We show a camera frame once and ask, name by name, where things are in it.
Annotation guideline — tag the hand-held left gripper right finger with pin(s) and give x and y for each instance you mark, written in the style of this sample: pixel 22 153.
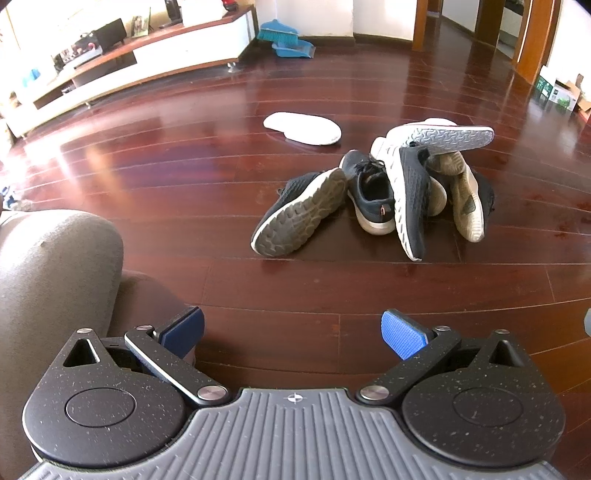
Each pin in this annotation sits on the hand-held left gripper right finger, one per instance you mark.
pixel 401 334

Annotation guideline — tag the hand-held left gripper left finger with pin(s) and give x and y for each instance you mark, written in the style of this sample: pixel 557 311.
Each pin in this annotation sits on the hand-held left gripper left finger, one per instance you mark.
pixel 184 330

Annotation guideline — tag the white TV cabinet wooden top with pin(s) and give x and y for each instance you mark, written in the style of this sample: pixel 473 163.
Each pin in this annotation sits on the white TV cabinet wooden top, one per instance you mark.
pixel 152 60

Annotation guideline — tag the white slipper maroon trim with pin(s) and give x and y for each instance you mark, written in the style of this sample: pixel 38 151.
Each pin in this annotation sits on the white slipper maroon trim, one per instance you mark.
pixel 302 129
pixel 443 138

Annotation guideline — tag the picture frame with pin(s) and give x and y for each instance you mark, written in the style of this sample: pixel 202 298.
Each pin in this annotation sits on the picture frame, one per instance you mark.
pixel 141 25

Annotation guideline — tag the black speaker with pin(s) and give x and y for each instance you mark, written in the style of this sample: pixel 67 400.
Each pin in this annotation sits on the black speaker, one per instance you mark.
pixel 111 34

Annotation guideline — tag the red ornament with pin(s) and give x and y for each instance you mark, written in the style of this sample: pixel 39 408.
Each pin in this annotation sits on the red ornament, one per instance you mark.
pixel 228 4

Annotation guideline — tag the black audio device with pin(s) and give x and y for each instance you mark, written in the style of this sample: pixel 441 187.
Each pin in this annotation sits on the black audio device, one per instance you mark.
pixel 74 50

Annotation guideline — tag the black sneaker orange label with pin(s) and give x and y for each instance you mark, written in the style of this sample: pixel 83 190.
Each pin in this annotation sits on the black sneaker orange label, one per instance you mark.
pixel 411 203
pixel 369 189

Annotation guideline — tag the plain black knit sneaker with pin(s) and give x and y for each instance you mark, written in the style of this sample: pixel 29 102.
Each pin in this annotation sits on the plain black knit sneaker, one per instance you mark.
pixel 295 194

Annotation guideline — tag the wooden door frame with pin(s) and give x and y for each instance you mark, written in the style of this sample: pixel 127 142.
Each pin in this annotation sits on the wooden door frame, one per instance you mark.
pixel 427 23
pixel 535 41

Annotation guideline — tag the green white cardboard box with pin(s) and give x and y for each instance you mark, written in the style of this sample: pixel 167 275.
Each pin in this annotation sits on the green white cardboard box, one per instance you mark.
pixel 556 92

